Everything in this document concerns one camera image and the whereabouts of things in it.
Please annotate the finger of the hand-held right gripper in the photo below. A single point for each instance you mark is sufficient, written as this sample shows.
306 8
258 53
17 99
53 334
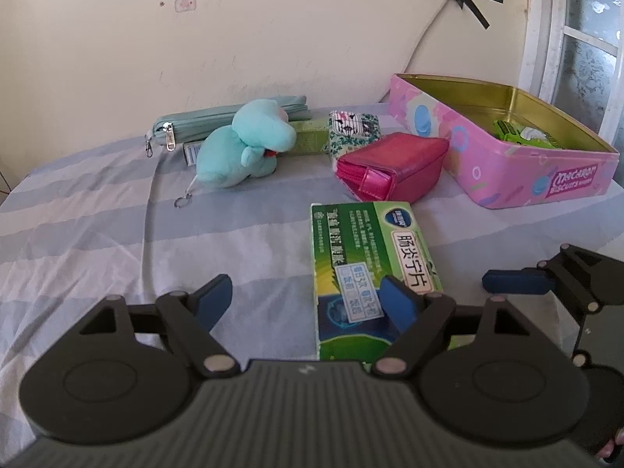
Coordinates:
514 281

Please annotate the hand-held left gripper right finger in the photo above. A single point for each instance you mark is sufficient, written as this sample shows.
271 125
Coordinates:
399 302

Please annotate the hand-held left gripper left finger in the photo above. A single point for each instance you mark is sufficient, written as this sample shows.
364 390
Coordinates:
213 300

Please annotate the green medicine box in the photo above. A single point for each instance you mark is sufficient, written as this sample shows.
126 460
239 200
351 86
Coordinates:
360 243

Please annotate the pink biscuit tin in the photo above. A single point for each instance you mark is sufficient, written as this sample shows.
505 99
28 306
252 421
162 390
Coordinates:
497 170

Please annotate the green toothpaste box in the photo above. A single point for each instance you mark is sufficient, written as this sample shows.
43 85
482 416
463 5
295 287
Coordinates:
309 136

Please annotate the person's right hand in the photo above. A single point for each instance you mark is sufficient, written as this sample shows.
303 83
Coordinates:
613 448

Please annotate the pink zip wallet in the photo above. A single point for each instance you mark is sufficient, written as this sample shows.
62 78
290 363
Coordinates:
395 165

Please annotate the white and green packet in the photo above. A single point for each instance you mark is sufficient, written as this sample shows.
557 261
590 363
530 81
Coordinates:
538 137

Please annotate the green snack packet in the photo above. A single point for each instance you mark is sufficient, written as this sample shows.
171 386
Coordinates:
507 131

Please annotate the teal plush toy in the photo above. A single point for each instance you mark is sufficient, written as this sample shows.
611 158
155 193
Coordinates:
243 146

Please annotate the teal pencil case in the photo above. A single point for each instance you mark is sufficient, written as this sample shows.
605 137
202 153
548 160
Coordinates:
195 124

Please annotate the patterned fabric pouch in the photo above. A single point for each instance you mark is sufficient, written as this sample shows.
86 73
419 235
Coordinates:
351 129

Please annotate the white framed window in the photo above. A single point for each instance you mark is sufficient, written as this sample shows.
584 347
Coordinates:
580 44

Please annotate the pink wall sticker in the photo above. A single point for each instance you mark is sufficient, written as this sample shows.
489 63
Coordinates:
185 4

